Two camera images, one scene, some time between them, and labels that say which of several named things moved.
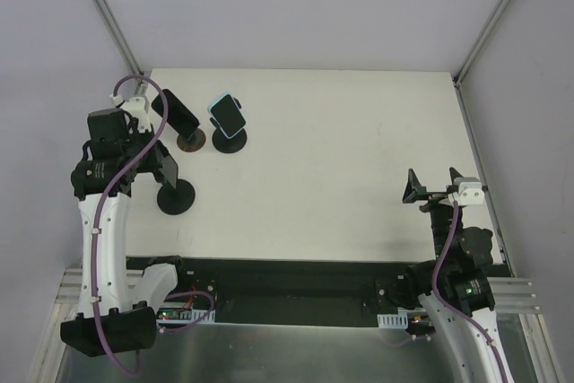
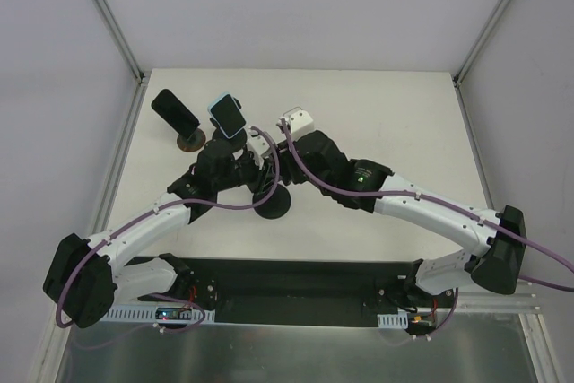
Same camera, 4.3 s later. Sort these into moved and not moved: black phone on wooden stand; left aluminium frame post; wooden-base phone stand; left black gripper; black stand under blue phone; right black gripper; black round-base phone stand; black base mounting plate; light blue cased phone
Moved: right black gripper; black round-base phone stand; left black gripper
Not moved: wooden-base phone stand; black phone on wooden stand; left aluminium frame post; light blue cased phone; black stand under blue phone; black base mounting plate
